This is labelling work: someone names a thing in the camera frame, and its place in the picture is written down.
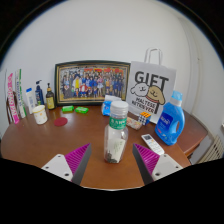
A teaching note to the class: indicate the colourful puzzle cube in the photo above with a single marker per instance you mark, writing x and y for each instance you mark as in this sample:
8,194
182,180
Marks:
144,118

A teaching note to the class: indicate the white green long box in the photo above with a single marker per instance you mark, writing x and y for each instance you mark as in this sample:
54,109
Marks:
21,96

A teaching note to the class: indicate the pink long box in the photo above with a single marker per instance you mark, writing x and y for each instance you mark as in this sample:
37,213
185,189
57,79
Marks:
12,100

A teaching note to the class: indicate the blue detergent bottle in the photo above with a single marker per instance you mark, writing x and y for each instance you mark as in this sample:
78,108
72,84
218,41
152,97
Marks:
168,125

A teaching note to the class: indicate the small green packet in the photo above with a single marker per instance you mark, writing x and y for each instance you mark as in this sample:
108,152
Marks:
81,110
68,108

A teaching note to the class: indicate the amber yellow-labelled pump bottle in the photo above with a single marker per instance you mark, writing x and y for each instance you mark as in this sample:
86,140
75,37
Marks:
50,101

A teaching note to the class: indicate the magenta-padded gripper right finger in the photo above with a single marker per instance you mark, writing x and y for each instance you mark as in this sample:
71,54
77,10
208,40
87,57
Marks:
165,165

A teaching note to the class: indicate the white remote control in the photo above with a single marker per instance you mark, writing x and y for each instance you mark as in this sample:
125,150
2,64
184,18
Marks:
152,144

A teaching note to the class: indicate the white yellow-rimmed cup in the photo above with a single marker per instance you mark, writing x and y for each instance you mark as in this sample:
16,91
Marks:
40,115

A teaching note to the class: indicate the white paper gift bag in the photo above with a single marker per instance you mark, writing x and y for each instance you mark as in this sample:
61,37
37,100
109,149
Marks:
151,86

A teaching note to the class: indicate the blue tissue pack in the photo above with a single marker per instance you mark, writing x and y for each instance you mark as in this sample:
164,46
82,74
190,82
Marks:
106,106

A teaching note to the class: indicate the framed group photo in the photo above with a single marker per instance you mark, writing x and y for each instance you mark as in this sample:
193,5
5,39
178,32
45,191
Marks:
91,83

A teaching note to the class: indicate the flat round red coaster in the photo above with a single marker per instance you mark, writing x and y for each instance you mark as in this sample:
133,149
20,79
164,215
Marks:
60,121

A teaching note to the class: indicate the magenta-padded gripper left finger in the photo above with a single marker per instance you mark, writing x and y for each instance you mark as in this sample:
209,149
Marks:
59,165

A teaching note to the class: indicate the dark blue pump bottle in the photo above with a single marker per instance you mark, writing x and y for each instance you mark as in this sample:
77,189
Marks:
39,95

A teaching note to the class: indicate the clear green-labelled plastic bottle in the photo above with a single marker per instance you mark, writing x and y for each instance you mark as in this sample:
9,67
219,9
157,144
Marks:
116,130

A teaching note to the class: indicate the white blue-capped bottle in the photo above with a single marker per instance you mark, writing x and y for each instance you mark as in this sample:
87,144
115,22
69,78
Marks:
30,101

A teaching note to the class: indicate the white radiator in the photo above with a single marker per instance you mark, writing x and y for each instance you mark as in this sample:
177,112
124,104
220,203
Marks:
213,150

